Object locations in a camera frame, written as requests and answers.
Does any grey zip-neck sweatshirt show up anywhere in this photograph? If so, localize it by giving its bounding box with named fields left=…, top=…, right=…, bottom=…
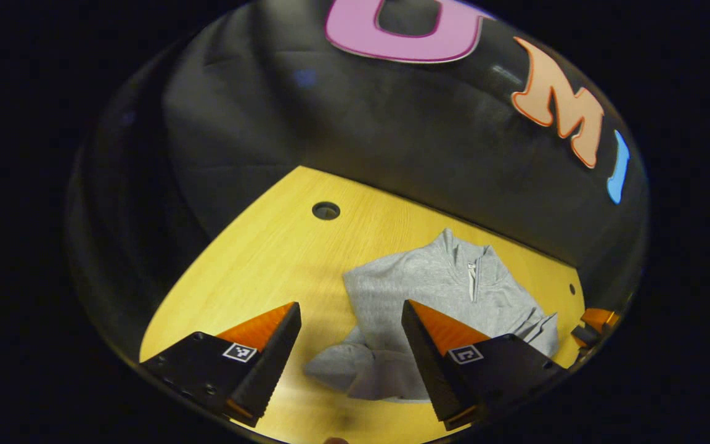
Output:
left=303, top=228, right=560, bottom=405

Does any black backdrop cloth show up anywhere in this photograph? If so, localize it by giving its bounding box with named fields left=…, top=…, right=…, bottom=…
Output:
left=65, top=0, right=648, bottom=364

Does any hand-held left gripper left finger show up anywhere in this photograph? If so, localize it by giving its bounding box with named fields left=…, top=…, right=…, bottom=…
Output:
left=141, top=301, right=302, bottom=427

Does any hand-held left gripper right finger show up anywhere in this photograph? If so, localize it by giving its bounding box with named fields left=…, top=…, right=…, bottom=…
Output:
left=401, top=299, right=568, bottom=431

